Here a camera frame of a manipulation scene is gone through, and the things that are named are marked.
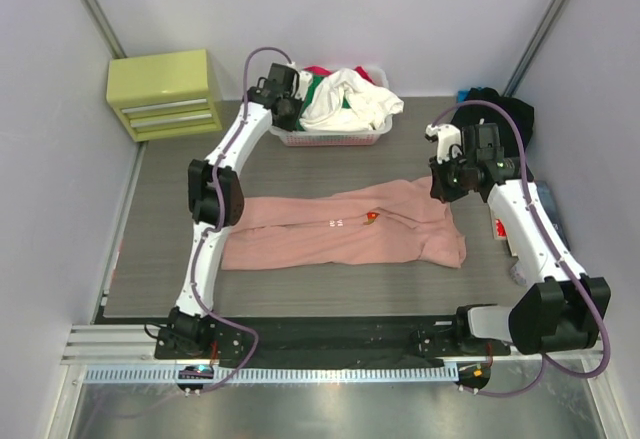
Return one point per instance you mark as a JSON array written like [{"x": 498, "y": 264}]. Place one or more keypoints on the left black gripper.
[{"x": 292, "y": 124}]

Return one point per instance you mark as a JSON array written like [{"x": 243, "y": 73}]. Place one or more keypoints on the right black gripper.
[{"x": 440, "y": 190}]

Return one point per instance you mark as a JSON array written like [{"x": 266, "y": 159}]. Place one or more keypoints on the white plastic basket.
[{"x": 319, "y": 139}]

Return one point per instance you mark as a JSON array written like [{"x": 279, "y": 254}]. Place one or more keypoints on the pink printed t-shirt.
[{"x": 392, "y": 222}]

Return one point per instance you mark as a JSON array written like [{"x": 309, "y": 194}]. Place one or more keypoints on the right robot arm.
[{"x": 562, "y": 306}]

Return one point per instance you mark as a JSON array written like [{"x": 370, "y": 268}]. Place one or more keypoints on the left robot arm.
[{"x": 216, "y": 203}]

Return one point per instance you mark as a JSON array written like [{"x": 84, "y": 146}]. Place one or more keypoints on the red green garment in basket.
[{"x": 316, "y": 74}]

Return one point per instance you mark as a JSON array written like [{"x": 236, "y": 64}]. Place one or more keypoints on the white t-shirt in basket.
[{"x": 344, "y": 102}]

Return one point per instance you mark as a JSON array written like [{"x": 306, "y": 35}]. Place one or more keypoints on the black folded t-shirt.
[{"x": 522, "y": 114}]

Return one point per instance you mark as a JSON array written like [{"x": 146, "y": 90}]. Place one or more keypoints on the blue folded garment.
[{"x": 462, "y": 95}]

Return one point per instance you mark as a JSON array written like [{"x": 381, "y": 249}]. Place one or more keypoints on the dark blue book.
[{"x": 550, "y": 207}]

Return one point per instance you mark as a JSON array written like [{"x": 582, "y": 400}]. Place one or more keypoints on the clear plastic cup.
[{"x": 516, "y": 274}]

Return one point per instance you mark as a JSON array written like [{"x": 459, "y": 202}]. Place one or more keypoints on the yellow-green drawer box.
[{"x": 164, "y": 95}]

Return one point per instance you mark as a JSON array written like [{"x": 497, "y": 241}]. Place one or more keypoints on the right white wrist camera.
[{"x": 448, "y": 140}]

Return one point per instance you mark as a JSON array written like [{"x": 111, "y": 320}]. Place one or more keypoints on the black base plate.
[{"x": 321, "y": 343}]

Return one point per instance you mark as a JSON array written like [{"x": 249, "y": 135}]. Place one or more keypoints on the slotted cable duct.
[{"x": 207, "y": 375}]

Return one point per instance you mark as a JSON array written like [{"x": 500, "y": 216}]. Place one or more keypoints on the right aluminium corner post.
[{"x": 541, "y": 33}]

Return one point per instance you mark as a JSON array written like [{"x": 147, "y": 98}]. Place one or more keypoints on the aluminium corner post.
[
  {"x": 541, "y": 33},
  {"x": 104, "y": 28}
]

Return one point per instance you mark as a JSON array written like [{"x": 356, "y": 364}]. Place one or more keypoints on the left aluminium corner post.
[{"x": 104, "y": 28}]

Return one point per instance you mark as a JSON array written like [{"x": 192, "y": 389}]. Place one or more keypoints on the aluminium frame rail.
[{"x": 129, "y": 344}]

